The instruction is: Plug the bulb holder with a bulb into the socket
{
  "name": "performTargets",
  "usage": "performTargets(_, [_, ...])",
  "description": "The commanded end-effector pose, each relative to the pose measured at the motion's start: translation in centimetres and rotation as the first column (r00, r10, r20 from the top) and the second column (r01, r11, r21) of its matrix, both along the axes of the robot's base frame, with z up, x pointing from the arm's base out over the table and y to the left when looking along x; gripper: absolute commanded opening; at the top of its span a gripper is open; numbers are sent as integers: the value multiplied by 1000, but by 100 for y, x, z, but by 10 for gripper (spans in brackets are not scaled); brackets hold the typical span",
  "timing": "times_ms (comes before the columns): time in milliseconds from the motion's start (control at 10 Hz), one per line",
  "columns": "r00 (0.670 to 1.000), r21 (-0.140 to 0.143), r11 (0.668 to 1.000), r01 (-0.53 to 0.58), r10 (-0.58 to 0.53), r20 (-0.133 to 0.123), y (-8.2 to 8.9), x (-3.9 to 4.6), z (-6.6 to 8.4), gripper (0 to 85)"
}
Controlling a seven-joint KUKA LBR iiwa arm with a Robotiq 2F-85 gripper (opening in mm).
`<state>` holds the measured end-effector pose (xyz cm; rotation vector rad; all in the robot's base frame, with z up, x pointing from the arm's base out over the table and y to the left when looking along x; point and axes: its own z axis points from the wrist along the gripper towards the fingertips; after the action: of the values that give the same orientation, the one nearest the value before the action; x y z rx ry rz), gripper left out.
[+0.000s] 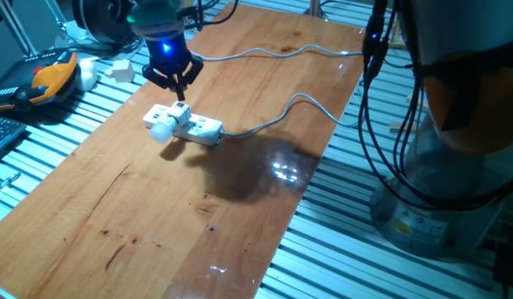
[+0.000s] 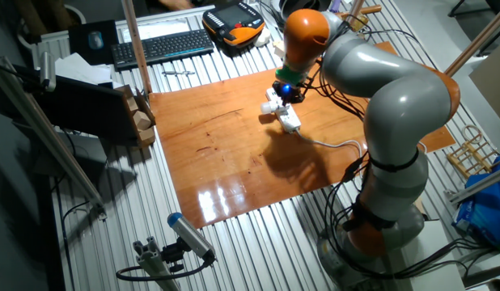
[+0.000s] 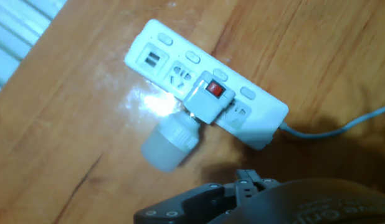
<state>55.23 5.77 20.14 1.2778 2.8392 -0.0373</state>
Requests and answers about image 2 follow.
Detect slanted support pole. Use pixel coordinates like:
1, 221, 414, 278
349, 0, 365, 21

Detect aluminium profile post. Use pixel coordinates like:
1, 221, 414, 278
132, 236, 182, 291

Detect long aluminium beam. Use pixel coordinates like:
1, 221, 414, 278
0, 56, 108, 221

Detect black cardboard box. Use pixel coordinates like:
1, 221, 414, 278
33, 74, 157, 149

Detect silver bar camera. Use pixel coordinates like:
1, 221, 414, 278
39, 51, 57, 93

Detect black keyboard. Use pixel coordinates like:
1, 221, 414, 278
110, 28, 215, 70

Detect black camera clamp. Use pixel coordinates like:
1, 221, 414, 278
160, 238, 187, 272

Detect beige cardboard panel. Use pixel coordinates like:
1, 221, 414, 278
468, 40, 500, 130

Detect blue bag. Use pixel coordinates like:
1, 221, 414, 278
451, 155, 500, 247

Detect round wooden stick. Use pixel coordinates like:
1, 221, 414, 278
341, 3, 383, 20

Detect short aluminium bar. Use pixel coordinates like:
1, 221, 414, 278
443, 165, 500, 205

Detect grey computer mouse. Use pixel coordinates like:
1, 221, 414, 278
87, 30, 105, 51

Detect black filament spool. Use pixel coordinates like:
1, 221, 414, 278
278, 0, 333, 17

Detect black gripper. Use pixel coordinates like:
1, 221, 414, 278
273, 80, 307, 107

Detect white document sheet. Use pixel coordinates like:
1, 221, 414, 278
138, 18, 206, 40

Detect plain wooden pole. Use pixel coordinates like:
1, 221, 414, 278
120, 0, 153, 95

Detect black and orange teach pendant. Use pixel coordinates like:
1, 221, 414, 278
201, 0, 266, 48

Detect white power strip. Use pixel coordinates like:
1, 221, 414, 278
265, 86, 303, 134

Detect white paper stack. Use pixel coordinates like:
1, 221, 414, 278
54, 52, 113, 88

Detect black camera cable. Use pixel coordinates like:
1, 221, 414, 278
115, 254, 214, 282

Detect black mouse pad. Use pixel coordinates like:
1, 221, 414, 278
67, 19, 121, 65

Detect wooden rack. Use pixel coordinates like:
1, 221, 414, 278
447, 124, 500, 179

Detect operator bare hand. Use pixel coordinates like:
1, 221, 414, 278
159, 0, 194, 11

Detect wooden pole on metal foot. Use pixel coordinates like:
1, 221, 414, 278
443, 2, 500, 78

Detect small wooden piece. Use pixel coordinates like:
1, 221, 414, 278
413, 196, 429, 221

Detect orange wooden board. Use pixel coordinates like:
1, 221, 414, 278
148, 40, 457, 230

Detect grey power strip cable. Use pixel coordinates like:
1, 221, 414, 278
294, 128, 364, 162

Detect silver camera with blue cap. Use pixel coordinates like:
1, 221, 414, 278
167, 212, 217, 262

